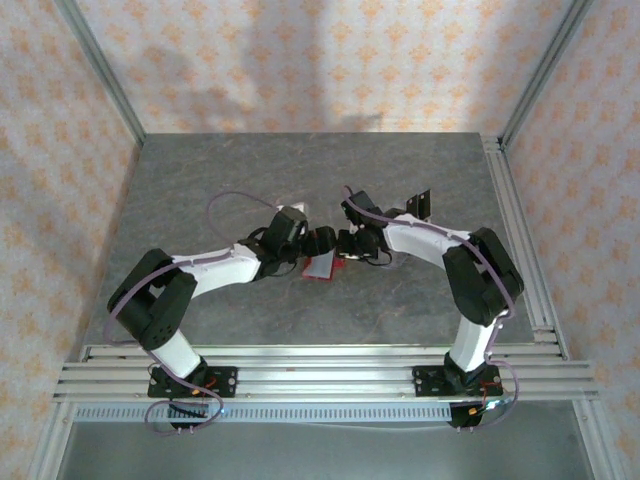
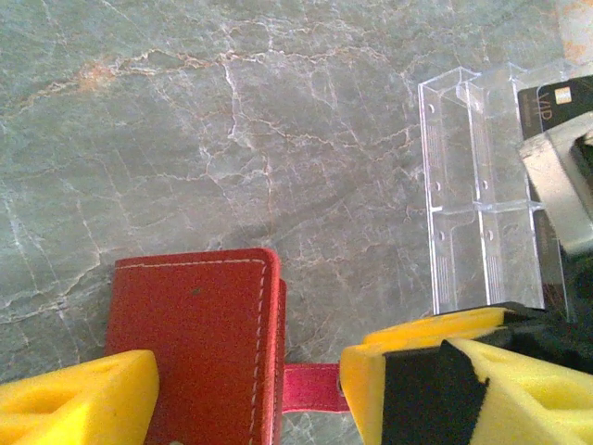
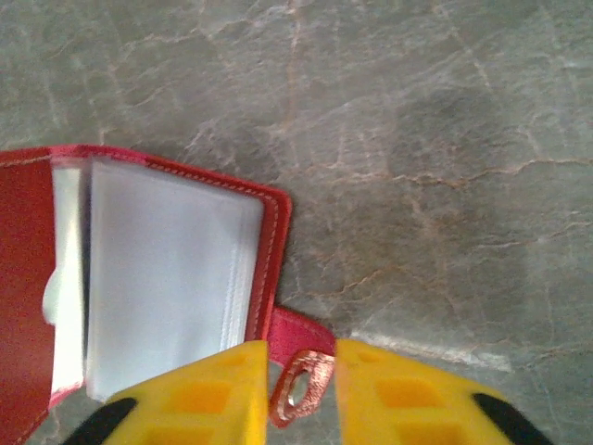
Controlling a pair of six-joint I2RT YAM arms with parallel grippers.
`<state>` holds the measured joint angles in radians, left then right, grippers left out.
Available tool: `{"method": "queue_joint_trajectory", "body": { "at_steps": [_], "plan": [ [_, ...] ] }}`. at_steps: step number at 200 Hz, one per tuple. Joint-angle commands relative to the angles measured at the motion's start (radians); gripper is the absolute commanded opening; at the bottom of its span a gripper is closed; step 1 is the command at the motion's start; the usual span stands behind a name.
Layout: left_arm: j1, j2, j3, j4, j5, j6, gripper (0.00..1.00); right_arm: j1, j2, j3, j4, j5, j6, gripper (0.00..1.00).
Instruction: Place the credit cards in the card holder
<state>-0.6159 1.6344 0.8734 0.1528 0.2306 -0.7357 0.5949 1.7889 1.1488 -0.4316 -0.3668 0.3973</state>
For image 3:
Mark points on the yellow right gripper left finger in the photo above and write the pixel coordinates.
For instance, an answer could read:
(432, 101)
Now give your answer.
(208, 412)

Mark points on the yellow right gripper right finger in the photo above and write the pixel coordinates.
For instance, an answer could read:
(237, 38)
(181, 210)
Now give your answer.
(407, 408)

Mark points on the red leather card holder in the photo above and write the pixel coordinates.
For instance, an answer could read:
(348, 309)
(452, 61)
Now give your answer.
(23, 278)

